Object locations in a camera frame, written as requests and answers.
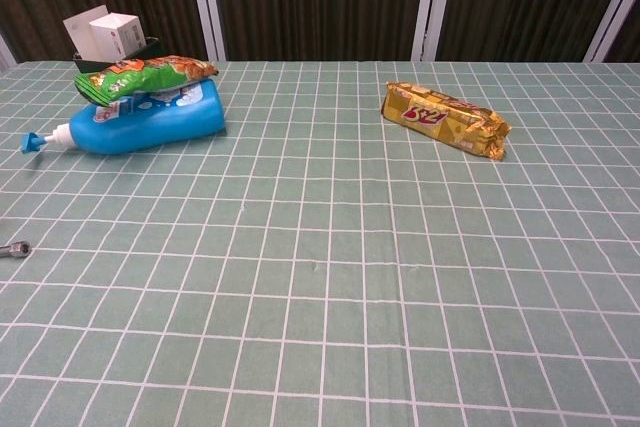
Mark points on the green white grid tablecloth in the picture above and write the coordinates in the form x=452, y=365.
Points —
x=320, y=272

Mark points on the green orange snack bag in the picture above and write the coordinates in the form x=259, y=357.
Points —
x=145, y=74

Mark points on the black plastic tray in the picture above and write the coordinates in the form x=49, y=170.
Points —
x=145, y=51

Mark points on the gold cracker package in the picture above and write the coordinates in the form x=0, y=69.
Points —
x=440, y=119

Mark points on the white flat card box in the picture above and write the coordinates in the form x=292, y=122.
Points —
x=77, y=32

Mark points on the blue pump bottle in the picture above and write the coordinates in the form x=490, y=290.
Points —
x=150, y=124

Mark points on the white carton box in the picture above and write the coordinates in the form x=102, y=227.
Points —
x=112, y=34

